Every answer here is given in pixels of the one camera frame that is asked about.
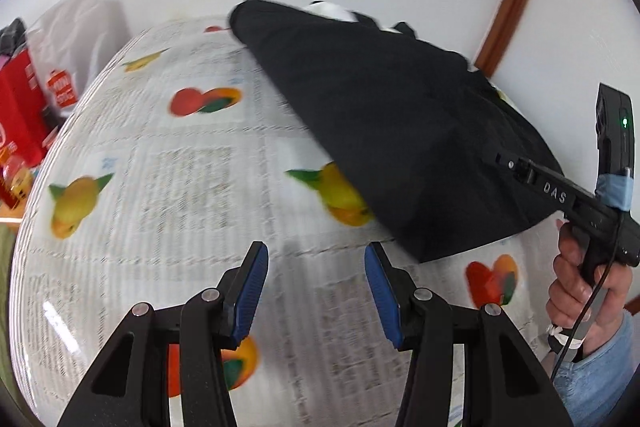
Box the red paper bag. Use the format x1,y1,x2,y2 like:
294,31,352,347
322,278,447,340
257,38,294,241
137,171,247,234
0,44,51,168

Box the newspaper fruit print tablecloth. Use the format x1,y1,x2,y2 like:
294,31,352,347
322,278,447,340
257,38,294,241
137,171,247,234
9,14,557,427

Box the green bed sheet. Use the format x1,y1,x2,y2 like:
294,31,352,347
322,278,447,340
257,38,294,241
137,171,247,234
0,224,21,388

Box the white wrist strap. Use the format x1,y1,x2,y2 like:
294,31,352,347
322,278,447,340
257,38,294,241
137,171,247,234
546,323,585,363

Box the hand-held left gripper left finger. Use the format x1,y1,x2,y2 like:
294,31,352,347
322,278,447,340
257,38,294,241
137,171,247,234
56,241,270,427

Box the wooden side table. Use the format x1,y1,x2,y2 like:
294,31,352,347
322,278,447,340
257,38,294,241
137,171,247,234
0,202,24,225

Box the black white colour-block jacket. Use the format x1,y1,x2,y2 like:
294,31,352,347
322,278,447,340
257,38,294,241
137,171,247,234
229,0,566,264

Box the person's right hand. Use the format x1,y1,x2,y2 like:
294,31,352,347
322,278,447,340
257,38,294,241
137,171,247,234
548,219,635,358

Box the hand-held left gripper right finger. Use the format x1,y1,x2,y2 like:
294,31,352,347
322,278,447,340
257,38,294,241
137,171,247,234
364,241,575,427

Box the orange capped bottle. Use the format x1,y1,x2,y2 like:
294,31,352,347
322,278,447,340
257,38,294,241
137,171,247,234
0,156,37,208

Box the dark plaid cloth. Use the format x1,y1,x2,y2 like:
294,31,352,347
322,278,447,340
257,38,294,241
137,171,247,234
0,18,29,58

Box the white plastic bag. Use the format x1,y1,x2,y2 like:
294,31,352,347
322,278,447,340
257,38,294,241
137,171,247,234
25,0,132,120

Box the person's right forearm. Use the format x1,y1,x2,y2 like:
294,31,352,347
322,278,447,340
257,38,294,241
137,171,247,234
550,311,637,426

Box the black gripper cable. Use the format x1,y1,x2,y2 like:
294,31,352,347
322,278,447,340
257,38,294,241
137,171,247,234
549,167,632,380

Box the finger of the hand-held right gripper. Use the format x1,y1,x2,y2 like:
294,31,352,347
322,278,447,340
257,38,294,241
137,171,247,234
494,151,535,182

